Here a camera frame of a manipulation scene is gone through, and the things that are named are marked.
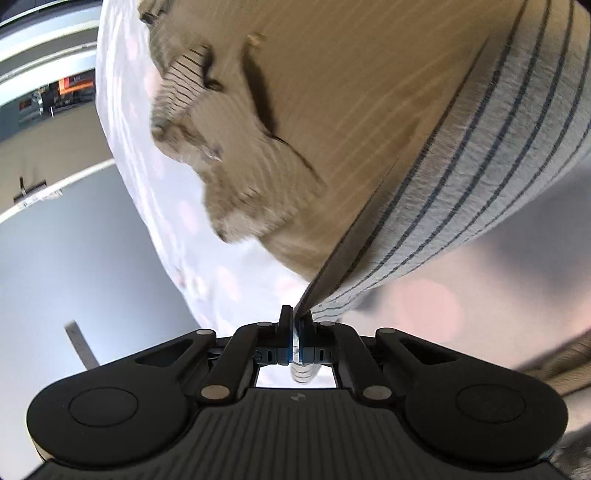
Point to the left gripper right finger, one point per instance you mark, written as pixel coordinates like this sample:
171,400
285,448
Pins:
462,410

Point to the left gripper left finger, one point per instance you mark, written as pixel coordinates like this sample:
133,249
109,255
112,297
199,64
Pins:
132,409

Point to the beige striped shirt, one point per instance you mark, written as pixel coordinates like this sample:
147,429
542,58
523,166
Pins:
358,140

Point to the stack of folded clothes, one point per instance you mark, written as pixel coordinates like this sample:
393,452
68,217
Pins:
566,370

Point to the pink dotted bed sheet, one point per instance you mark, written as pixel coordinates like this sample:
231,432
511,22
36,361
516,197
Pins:
459,299

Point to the cream bedroom door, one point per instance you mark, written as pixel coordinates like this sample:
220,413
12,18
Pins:
53,149

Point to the grey wall switch plate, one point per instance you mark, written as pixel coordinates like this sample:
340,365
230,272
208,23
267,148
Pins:
81,346

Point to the black door handle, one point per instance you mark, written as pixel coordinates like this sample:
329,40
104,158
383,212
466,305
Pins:
26,191

